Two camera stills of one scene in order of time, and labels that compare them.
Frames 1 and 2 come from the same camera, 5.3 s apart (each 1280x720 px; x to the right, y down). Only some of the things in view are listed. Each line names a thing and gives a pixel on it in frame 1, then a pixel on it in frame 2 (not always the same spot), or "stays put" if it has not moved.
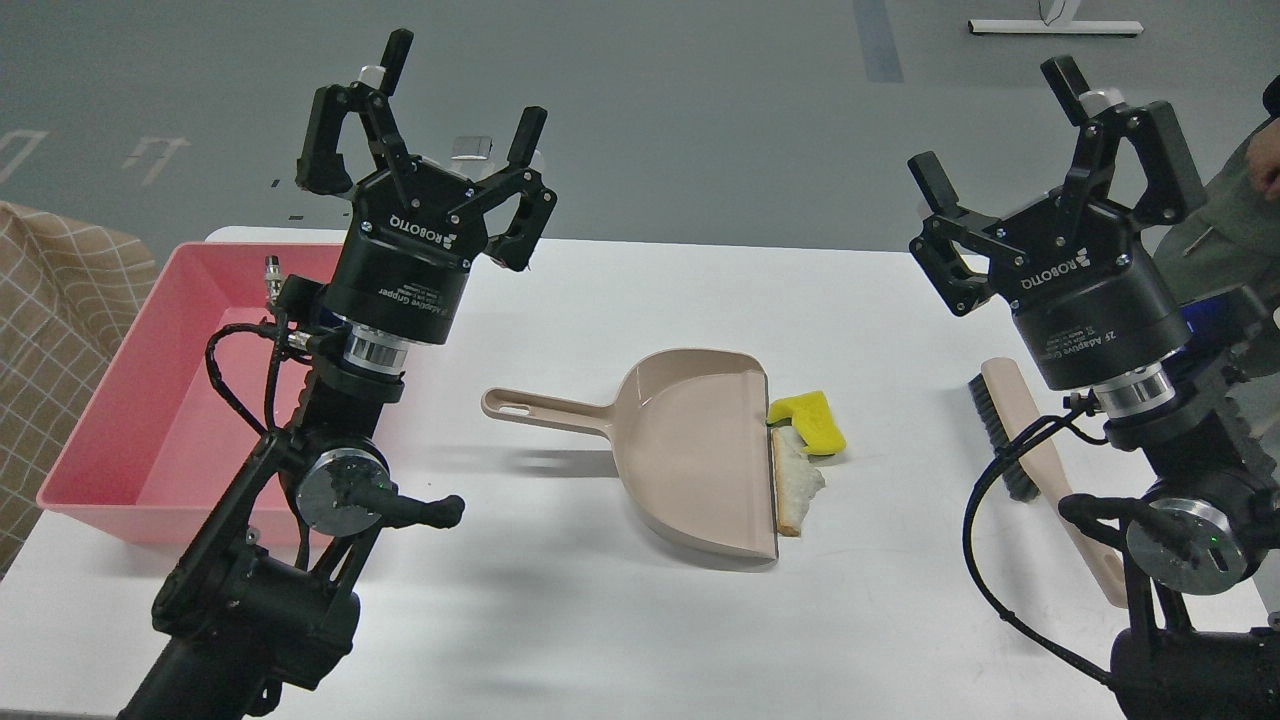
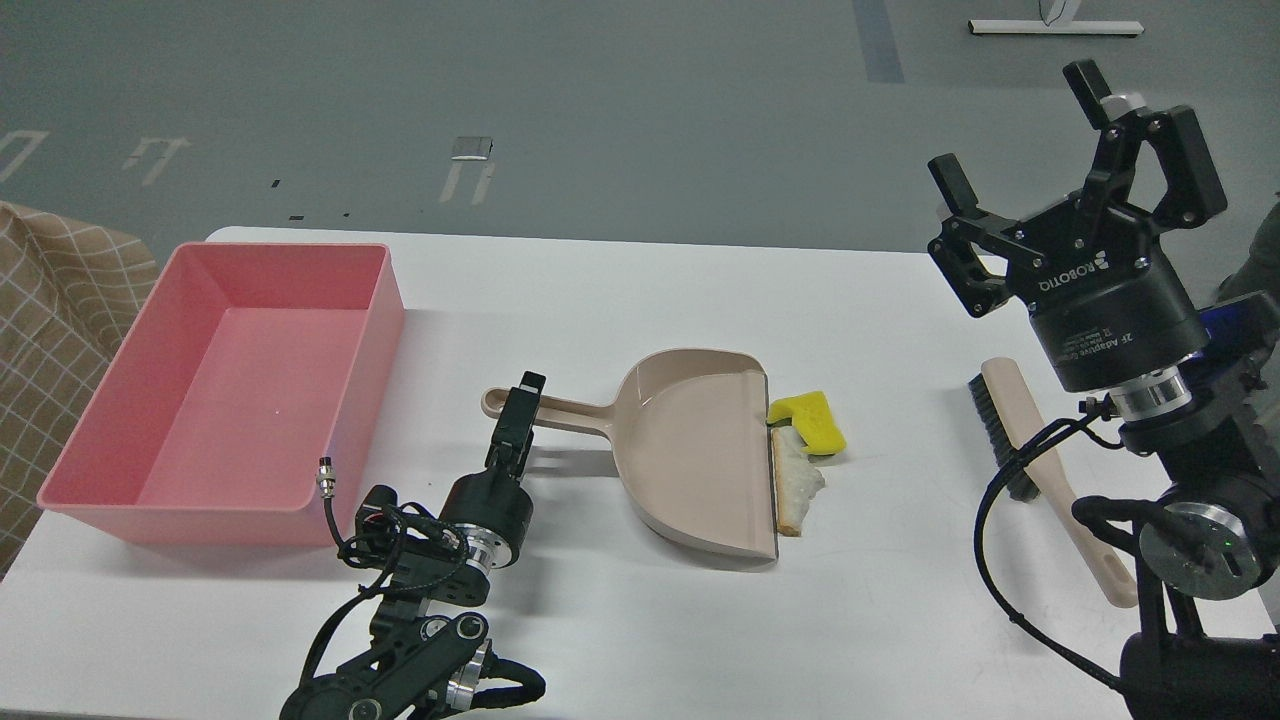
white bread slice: [796, 478] stays put
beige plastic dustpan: [692, 441] stays put
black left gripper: [406, 267] -> [492, 500]
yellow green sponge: [812, 416] stays put
